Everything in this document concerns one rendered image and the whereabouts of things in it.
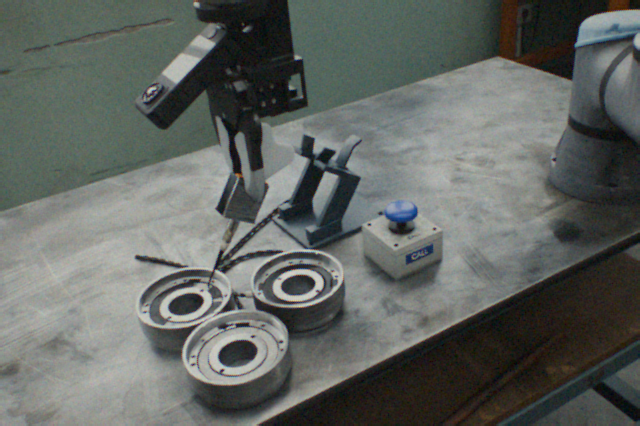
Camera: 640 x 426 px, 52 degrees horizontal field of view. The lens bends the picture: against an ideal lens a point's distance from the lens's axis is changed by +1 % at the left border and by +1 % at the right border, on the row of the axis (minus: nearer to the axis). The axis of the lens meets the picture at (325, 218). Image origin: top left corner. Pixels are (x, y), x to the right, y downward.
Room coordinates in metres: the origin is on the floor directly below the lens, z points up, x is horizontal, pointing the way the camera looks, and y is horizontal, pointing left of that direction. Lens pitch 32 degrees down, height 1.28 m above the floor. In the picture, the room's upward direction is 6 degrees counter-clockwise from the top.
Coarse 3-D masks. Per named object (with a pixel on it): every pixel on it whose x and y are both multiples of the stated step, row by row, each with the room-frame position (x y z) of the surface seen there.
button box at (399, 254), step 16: (368, 224) 0.66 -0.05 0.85; (384, 224) 0.66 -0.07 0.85; (416, 224) 0.65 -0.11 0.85; (432, 224) 0.65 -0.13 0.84; (368, 240) 0.65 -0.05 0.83; (384, 240) 0.63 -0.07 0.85; (400, 240) 0.62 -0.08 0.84; (416, 240) 0.62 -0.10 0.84; (432, 240) 0.63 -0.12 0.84; (368, 256) 0.66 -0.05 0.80; (384, 256) 0.62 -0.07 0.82; (400, 256) 0.61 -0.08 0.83; (416, 256) 0.62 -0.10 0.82; (432, 256) 0.63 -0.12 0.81; (400, 272) 0.61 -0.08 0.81
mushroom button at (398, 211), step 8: (400, 200) 0.67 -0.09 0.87; (392, 208) 0.65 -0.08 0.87; (400, 208) 0.65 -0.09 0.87; (408, 208) 0.65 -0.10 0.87; (416, 208) 0.65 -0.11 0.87; (392, 216) 0.64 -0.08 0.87; (400, 216) 0.63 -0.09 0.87; (408, 216) 0.63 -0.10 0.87; (416, 216) 0.64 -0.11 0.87; (400, 224) 0.65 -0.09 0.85
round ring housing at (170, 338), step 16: (176, 272) 0.61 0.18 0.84; (192, 272) 0.62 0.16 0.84; (208, 272) 0.61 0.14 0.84; (144, 288) 0.59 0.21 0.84; (160, 288) 0.60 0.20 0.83; (192, 288) 0.59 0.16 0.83; (224, 288) 0.59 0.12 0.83; (144, 304) 0.57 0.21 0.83; (176, 304) 0.58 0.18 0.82; (192, 304) 0.59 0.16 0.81; (208, 304) 0.56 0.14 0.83; (224, 304) 0.54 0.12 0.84; (144, 320) 0.53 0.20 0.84; (176, 320) 0.54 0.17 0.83; (160, 336) 0.52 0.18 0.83; (176, 336) 0.51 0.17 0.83
